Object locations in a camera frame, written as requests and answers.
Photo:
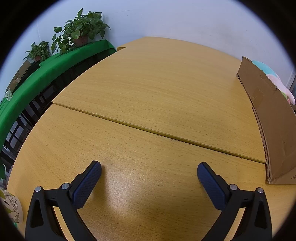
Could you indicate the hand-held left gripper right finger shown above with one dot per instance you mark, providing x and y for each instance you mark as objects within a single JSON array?
[{"x": 211, "y": 185}]

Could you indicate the leaf patterned cup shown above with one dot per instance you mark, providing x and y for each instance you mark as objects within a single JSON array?
[{"x": 11, "y": 204}]

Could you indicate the small leaf print packet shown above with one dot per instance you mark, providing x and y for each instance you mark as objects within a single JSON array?
[{"x": 9, "y": 95}]

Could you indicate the brown cardboard box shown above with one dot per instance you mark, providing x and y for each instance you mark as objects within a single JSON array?
[{"x": 270, "y": 115}]

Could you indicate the large potted green plant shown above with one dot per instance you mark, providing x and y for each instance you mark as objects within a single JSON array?
[{"x": 81, "y": 25}]

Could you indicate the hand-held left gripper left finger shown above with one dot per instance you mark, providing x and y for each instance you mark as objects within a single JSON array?
[{"x": 86, "y": 183}]

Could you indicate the flat cardboard sheet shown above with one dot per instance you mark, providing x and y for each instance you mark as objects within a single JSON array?
[{"x": 19, "y": 73}]

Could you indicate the blue and pink plush toy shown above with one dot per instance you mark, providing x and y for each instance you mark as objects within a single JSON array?
[{"x": 277, "y": 80}]

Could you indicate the small potted green plant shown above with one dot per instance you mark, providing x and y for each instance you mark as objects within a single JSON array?
[{"x": 38, "y": 49}]

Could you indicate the wooden desktop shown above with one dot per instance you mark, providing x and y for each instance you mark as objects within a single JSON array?
[{"x": 150, "y": 92}]

